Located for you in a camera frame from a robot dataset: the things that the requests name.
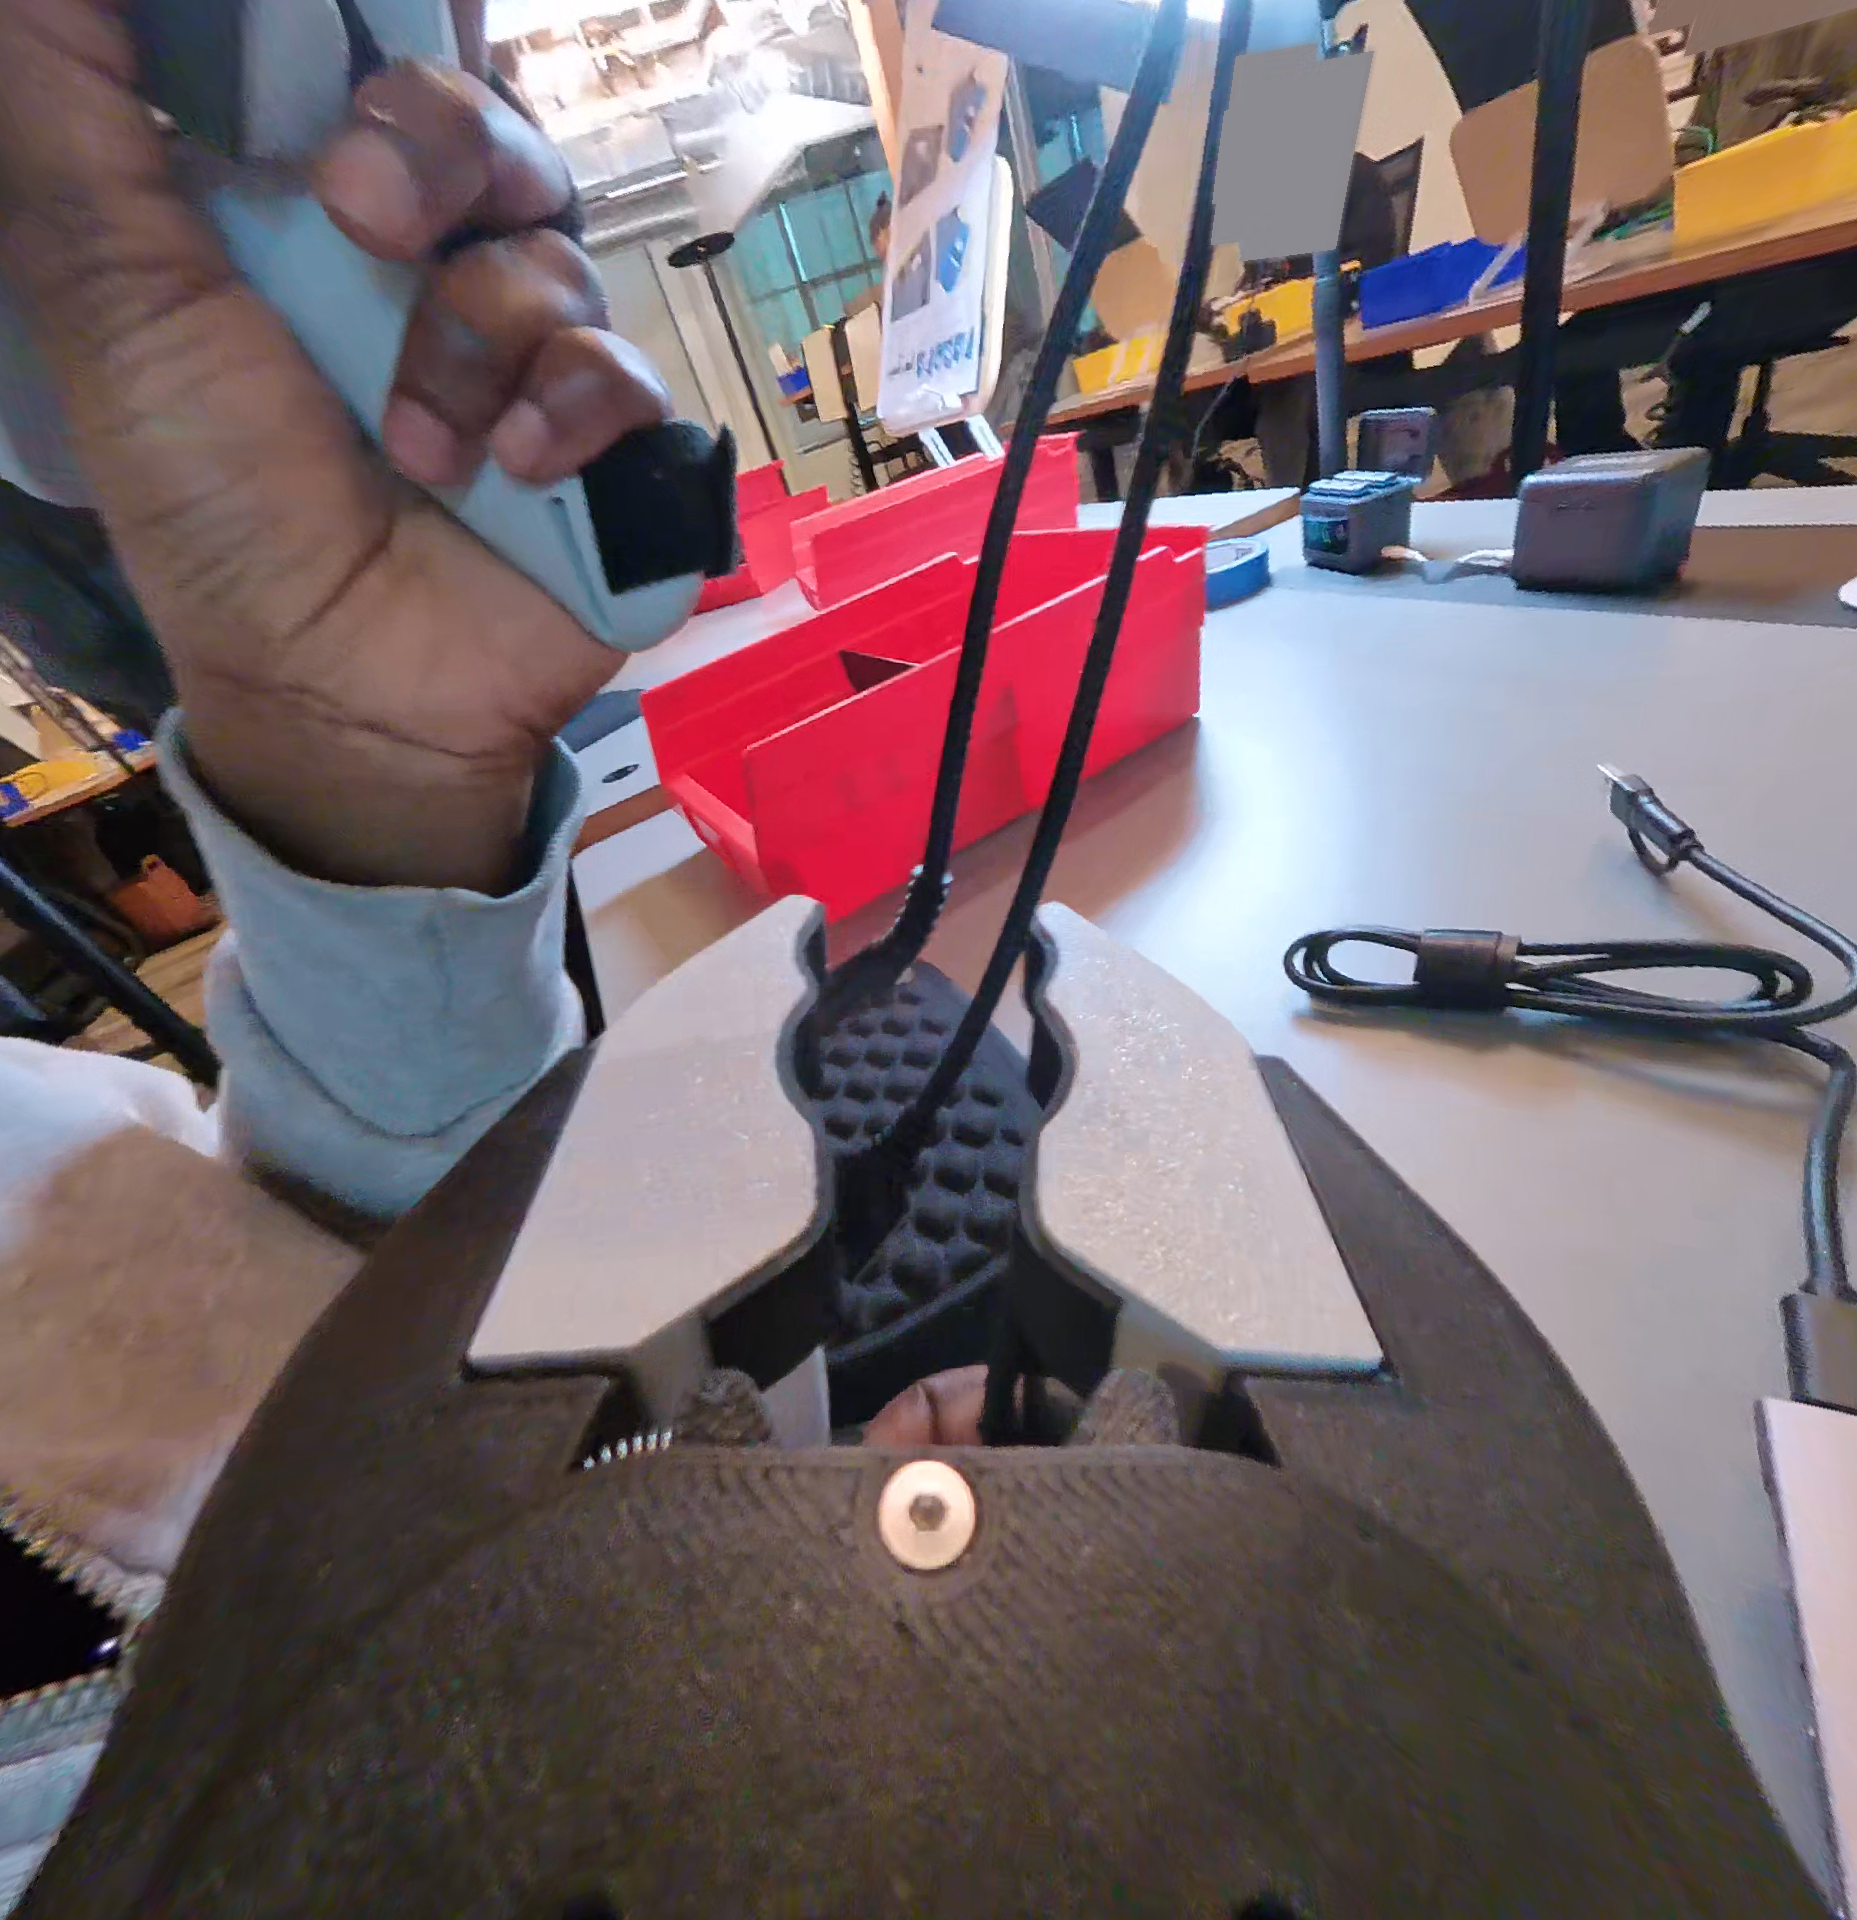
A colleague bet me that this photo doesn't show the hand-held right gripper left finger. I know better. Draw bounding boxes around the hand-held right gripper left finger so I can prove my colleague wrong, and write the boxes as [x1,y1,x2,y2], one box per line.
[467,893,842,1419]

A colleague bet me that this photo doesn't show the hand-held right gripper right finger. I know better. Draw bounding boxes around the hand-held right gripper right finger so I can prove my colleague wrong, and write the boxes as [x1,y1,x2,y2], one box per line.
[1016,900,1387,1434]

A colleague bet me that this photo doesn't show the red plastic bin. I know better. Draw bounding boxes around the red plastic bin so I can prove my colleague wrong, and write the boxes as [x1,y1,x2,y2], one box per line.
[642,524,1209,921]
[791,431,1090,612]
[694,461,835,615]

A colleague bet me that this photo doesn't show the smooth black cable grey plugs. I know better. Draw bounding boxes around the smooth black cable grey plugs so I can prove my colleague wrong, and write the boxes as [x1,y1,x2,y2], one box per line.
[1286,763,1857,1422]

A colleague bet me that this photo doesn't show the black braided cable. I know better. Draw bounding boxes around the black braided cable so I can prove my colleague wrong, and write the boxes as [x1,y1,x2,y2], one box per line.
[815,0,1261,1450]

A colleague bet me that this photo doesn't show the grey usb hub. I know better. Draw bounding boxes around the grey usb hub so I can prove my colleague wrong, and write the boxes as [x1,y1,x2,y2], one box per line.
[1757,1394,1857,1920]

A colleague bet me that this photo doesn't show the person's left forearm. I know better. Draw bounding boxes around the person's left forearm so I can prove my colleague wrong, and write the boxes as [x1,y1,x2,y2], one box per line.
[155,712,593,1219]

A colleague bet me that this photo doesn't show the person's left hand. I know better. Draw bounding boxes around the person's left hand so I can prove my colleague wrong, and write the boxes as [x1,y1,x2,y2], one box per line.
[0,0,674,889]

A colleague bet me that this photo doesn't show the person's right hand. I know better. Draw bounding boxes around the person's right hand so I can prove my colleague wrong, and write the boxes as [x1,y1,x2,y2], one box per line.
[864,1367,1009,1452]

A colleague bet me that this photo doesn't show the black mesh cushion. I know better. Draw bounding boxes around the black mesh cushion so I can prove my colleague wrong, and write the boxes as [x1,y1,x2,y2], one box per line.
[784,959,1053,1400]

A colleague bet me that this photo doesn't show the black pole with round disc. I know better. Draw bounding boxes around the black pole with round disc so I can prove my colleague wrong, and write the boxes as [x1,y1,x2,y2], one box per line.
[1511,0,1600,483]
[669,236,789,455]

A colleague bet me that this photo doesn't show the small poster on stand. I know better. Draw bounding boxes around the small poster on stand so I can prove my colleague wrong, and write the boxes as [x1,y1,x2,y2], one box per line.
[875,0,1018,455]

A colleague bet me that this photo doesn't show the small blue black device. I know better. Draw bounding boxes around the small blue black device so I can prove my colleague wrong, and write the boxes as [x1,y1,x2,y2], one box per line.
[1301,467,1419,576]

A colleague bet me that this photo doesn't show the black tripod pole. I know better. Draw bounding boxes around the black tripod pole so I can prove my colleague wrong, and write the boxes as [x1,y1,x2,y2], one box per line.
[1308,246,1351,483]

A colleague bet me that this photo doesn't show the black cube device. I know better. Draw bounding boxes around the black cube device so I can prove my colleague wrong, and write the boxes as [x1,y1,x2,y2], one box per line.
[1513,446,1716,594]

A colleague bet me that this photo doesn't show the blue plastic bin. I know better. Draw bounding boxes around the blue plastic bin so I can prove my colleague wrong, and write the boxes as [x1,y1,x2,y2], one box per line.
[1356,236,1509,329]

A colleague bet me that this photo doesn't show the long wooden table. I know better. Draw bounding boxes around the long wooden table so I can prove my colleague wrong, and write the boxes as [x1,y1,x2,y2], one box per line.
[1050,194,1857,497]

